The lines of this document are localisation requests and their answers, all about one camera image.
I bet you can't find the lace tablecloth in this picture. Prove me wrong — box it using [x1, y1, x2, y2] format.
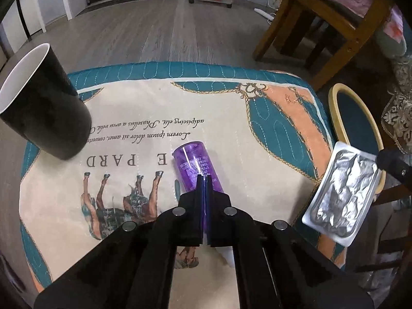
[381, 55, 412, 155]

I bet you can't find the floral patterned cloth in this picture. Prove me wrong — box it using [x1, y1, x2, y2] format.
[384, 6, 405, 44]

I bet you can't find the purple plastic bottle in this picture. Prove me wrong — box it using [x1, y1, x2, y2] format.
[172, 141, 237, 268]

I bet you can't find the light blue seat cushion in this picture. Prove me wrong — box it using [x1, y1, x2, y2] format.
[375, 5, 408, 60]

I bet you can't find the silver foil blister pack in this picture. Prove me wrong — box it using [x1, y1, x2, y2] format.
[302, 141, 380, 248]

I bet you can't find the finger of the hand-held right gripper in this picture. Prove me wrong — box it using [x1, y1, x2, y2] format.
[376, 150, 412, 188]

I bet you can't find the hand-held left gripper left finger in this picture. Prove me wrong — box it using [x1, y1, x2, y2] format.
[34, 174, 205, 309]

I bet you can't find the printed quilted blanket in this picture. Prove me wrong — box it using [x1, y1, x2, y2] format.
[19, 62, 346, 309]

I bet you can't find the yellow rimmed blue waste bin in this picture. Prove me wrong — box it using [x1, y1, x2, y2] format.
[328, 83, 385, 197]

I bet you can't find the black paper cup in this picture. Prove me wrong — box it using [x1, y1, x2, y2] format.
[0, 43, 92, 161]

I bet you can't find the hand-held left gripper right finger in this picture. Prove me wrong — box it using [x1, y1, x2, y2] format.
[205, 176, 375, 309]

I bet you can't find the white power strip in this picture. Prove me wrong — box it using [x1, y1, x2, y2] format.
[254, 8, 278, 24]

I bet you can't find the dark wooden chair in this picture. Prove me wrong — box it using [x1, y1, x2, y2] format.
[354, 180, 412, 274]

